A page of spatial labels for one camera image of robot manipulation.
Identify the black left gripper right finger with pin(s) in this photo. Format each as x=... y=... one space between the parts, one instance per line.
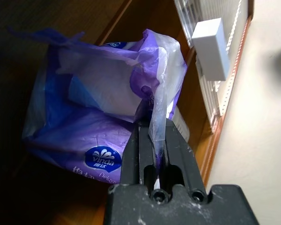
x=178 y=154

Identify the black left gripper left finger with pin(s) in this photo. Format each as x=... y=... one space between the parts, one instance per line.
x=135 y=152

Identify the purple tissue package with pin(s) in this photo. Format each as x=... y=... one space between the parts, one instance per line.
x=84 y=117

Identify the ribbed clear cabinet door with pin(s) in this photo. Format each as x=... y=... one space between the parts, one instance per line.
x=208 y=98

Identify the brown wooden cabinet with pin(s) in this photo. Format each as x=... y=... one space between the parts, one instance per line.
x=154 y=14

